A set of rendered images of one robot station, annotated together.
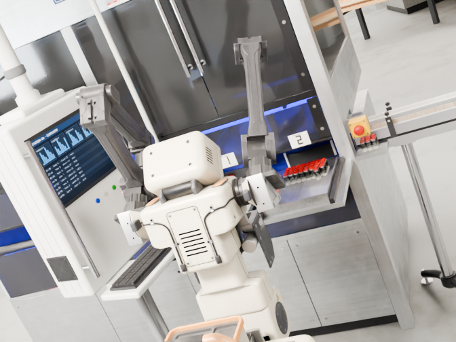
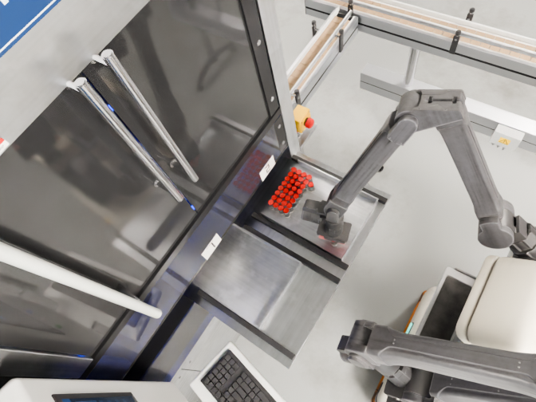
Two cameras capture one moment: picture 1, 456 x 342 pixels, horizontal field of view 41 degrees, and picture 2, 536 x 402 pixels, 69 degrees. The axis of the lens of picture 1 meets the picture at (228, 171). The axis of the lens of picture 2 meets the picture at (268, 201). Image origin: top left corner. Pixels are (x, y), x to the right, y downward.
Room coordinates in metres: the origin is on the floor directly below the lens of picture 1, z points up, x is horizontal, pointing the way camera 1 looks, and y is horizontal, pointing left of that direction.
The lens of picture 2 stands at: (2.13, 0.33, 2.22)
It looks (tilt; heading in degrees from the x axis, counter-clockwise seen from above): 63 degrees down; 300
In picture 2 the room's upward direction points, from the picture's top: 21 degrees counter-clockwise
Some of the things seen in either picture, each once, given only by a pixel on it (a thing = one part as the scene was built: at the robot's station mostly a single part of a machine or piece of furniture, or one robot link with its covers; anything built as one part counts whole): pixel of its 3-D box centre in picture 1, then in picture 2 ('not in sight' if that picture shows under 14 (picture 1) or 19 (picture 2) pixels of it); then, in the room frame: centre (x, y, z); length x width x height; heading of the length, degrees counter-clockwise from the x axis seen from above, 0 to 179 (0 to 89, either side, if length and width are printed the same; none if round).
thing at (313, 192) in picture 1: (302, 185); (318, 207); (2.28, -0.25, 0.90); 0.34 x 0.26 x 0.04; 157
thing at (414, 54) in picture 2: not in sight; (405, 94); (1.95, -1.15, 0.46); 0.09 x 0.09 x 0.77; 67
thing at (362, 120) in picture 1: (359, 126); (298, 118); (2.39, -0.57, 1.00); 0.08 x 0.07 x 0.07; 157
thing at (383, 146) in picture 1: (372, 148); (294, 130); (2.42, -0.60, 0.87); 0.14 x 0.13 x 0.02; 157
